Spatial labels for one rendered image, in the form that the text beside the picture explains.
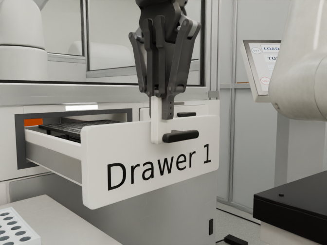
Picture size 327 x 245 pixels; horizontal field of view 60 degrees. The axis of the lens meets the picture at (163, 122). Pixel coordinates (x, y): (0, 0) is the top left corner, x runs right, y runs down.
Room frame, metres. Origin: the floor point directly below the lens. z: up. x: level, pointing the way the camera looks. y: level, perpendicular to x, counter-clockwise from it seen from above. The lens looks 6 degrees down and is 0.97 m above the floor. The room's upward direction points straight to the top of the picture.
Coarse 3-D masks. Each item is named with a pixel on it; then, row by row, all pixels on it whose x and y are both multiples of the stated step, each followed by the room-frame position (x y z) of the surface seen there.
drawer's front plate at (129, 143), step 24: (192, 120) 0.50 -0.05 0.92; (216, 120) 0.55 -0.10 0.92; (96, 144) 0.36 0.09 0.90; (120, 144) 0.39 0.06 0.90; (144, 144) 0.42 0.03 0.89; (168, 144) 0.46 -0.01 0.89; (192, 144) 0.50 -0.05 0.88; (216, 144) 0.55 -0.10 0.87; (96, 168) 0.36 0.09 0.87; (120, 168) 0.39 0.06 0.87; (144, 168) 0.42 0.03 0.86; (192, 168) 0.50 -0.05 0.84; (216, 168) 0.55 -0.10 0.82; (96, 192) 0.36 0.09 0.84; (120, 192) 0.39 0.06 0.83; (144, 192) 0.42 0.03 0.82
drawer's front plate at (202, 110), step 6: (144, 108) 0.77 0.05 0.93; (174, 108) 0.85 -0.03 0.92; (180, 108) 0.87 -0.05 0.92; (186, 108) 0.89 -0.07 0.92; (192, 108) 0.91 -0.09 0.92; (198, 108) 0.93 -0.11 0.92; (204, 108) 0.95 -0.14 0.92; (144, 114) 0.77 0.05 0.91; (174, 114) 0.85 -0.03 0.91; (198, 114) 0.93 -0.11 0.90; (204, 114) 0.95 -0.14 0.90; (144, 120) 0.77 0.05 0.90
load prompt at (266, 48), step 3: (261, 45) 1.24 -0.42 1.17; (264, 45) 1.24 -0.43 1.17; (267, 45) 1.24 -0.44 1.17; (270, 45) 1.24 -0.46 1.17; (273, 45) 1.24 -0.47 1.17; (276, 45) 1.24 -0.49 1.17; (279, 45) 1.24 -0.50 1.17; (261, 48) 1.23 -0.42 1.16; (264, 48) 1.23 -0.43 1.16; (267, 48) 1.23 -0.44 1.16; (270, 48) 1.23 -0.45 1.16; (273, 48) 1.23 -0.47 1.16; (276, 48) 1.23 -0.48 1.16; (264, 51) 1.22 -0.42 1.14; (267, 51) 1.22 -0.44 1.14; (270, 51) 1.22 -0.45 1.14; (273, 51) 1.22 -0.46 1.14; (276, 51) 1.22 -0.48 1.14
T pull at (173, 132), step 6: (174, 132) 0.42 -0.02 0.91; (180, 132) 0.43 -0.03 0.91; (186, 132) 0.43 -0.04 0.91; (192, 132) 0.44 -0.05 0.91; (198, 132) 0.45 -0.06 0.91; (168, 138) 0.41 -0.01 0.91; (174, 138) 0.41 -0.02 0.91; (180, 138) 0.42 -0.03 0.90; (186, 138) 0.43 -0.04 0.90; (192, 138) 0.44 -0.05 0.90
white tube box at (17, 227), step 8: (8, 208) 0.41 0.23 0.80; (0, 216) 0.39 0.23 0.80; (8, 216) 0.39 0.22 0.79; (16, 216) 0.39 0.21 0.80; (0, 224) 0.37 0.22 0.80; (8, 224) 0.37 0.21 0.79; (16, 224) 0.37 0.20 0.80; (24, 224) 0.36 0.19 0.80; (0, 232) 0.35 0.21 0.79; (8, 232) 0.34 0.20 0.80; (16, 232) 0.34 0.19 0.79; (24, 232) 0.35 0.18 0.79; (32, 232) 0.34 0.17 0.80; (0, 240) 0.33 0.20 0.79; (8, 240) 0.32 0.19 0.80; (16, 240) 0.32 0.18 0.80; (24, 240) 0.33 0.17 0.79; (32, 240) 0.32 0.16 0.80
